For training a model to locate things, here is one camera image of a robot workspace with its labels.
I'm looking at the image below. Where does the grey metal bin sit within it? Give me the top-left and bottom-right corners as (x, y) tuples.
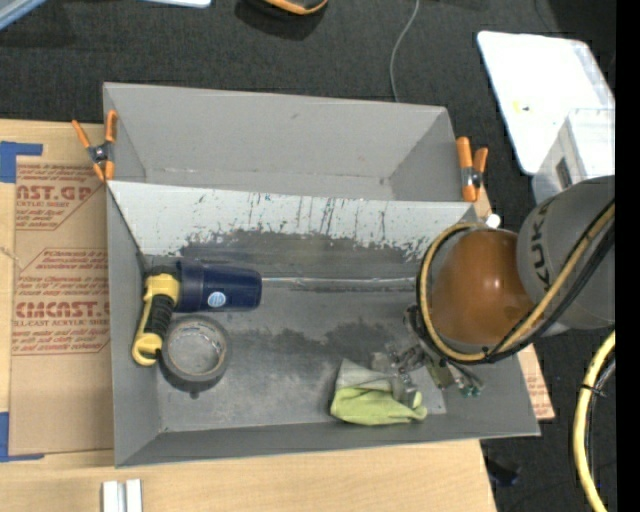
(102, 82), (543, 469)

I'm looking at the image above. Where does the yellow-green cloth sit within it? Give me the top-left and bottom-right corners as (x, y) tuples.
(329, 357), (429, 427)

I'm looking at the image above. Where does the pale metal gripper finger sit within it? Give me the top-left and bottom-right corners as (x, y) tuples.
(370, 351), (401, 374)
(392, 373), (424, 409)

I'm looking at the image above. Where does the grey tape roll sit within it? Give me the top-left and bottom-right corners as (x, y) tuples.
(159, 314), (234, 395)

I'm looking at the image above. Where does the blue and yellow flashlight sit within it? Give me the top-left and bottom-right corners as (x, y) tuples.
(131, 257), (264, 369)

